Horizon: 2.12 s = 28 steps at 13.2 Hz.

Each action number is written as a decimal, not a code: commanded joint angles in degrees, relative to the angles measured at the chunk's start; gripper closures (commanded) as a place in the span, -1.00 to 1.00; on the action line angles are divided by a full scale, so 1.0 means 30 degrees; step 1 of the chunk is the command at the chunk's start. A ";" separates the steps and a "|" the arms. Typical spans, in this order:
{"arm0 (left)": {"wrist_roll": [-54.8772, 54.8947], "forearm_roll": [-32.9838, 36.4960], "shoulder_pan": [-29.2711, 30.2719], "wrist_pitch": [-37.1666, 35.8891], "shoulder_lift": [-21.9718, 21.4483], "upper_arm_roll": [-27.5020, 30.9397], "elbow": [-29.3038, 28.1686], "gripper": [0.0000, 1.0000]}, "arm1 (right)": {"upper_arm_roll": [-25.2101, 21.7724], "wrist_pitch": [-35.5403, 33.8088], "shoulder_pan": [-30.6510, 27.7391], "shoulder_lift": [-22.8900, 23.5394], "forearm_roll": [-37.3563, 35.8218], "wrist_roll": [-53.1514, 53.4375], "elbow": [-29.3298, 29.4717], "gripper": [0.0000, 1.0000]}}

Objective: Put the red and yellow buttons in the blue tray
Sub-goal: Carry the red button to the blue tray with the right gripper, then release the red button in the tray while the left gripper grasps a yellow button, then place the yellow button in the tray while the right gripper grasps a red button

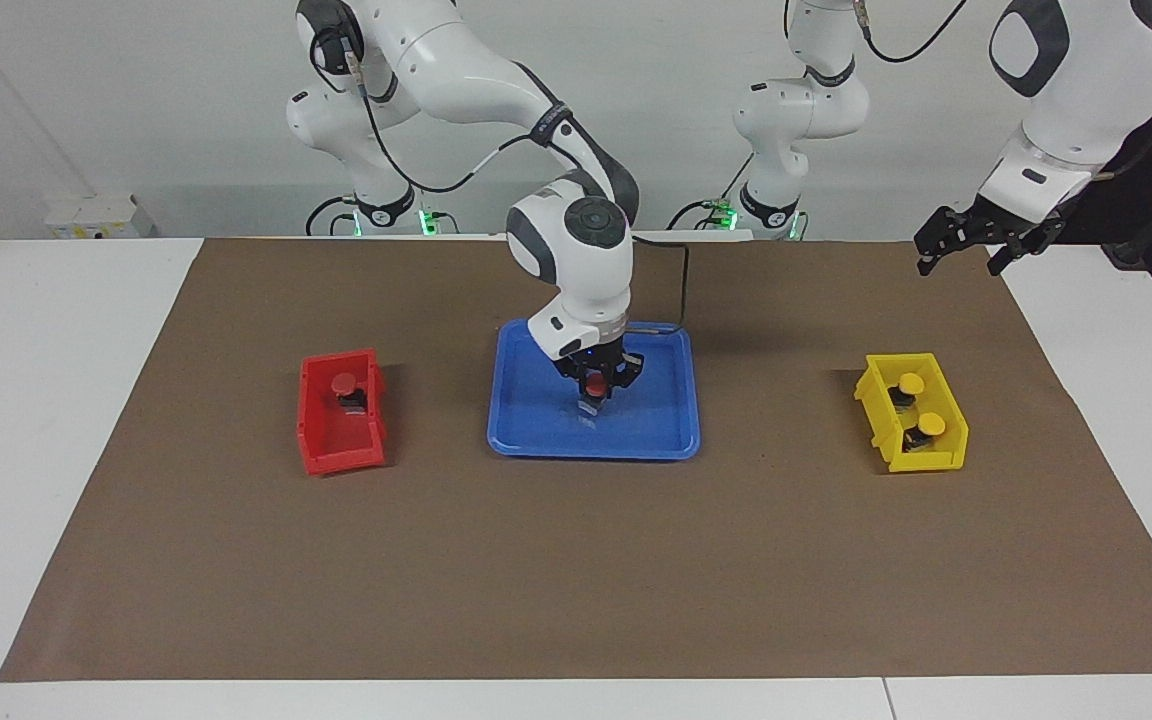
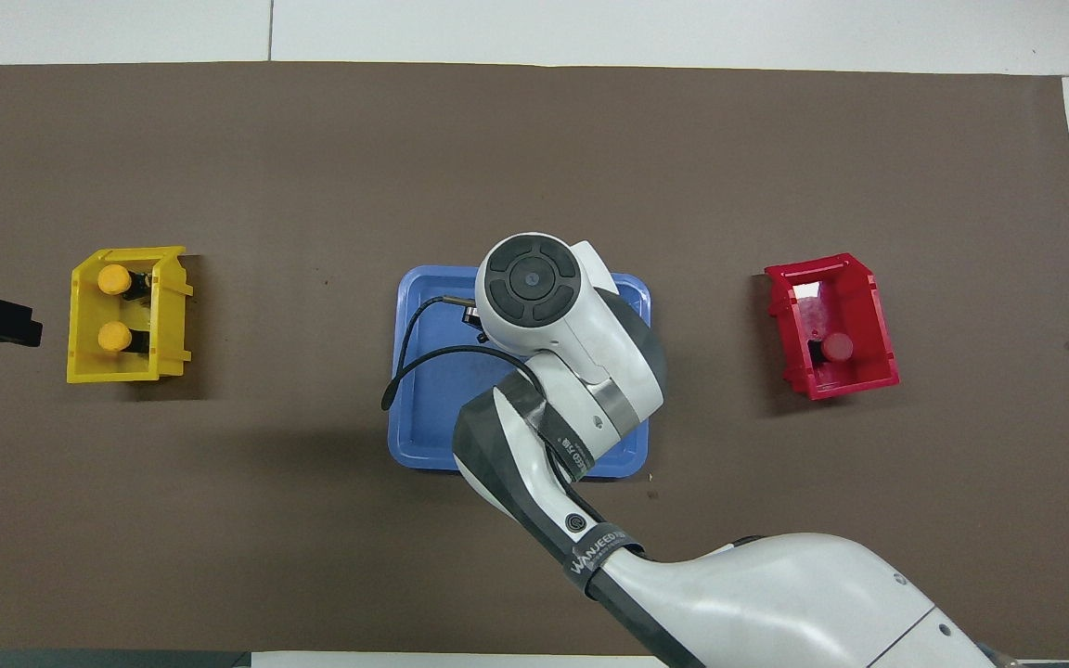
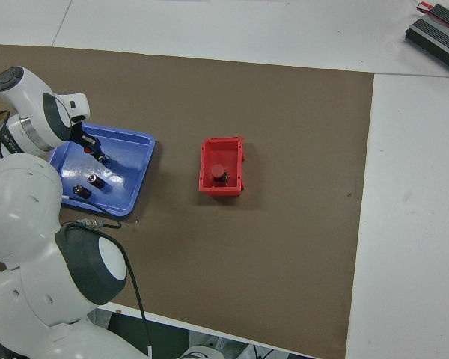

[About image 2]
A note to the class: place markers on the yellow push button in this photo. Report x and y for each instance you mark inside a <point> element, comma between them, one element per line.
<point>112,336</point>
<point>113,279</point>

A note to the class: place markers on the red push button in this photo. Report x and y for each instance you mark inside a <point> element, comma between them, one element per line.
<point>837,347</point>

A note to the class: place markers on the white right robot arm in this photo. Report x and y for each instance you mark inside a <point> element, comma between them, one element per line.
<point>776,603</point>

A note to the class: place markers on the blue plastic tray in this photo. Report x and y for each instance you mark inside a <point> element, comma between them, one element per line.
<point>423,436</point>

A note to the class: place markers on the yellow plastic bin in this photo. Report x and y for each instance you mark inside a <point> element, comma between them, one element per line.
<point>173,325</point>

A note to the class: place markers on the brown table mat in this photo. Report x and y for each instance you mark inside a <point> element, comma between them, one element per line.
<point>534,139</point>

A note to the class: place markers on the dark grey edge strip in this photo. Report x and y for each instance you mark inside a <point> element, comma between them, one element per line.
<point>80,661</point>

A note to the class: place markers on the red plastic bin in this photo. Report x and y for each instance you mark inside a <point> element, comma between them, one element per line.
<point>873,325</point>

